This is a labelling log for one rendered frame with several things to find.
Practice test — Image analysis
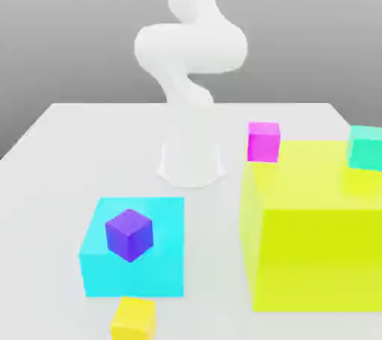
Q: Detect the small magenta cube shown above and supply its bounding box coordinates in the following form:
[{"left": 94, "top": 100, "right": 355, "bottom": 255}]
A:
[{"left": 246, "top": 121, "right": 281, "bottom": 164}]

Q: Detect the small purple cube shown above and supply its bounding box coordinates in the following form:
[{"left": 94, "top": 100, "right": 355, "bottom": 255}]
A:
[{"left": 104, "top": 208, "right": 154, "bottom": 263}]

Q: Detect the small teal cube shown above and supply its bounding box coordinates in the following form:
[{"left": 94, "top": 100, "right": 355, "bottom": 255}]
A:
[{"left": 346, "top": 125, "right": 382, "bottom": 172}]

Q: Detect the small yellow cube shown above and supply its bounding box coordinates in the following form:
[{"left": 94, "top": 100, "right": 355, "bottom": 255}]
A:
[{"left": 110, "top": 296, "right": 157, "bottom": 340}]

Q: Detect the large cyan box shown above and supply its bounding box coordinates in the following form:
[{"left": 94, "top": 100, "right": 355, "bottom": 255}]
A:
[{"left": 78, "top": 196, "right": 185, "bottom": 298}]

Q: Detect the large yellow-green box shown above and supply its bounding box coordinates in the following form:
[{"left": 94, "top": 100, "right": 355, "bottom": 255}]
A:
[{"left": 238, "top": 139, "right": 382, "bottom": 313}]

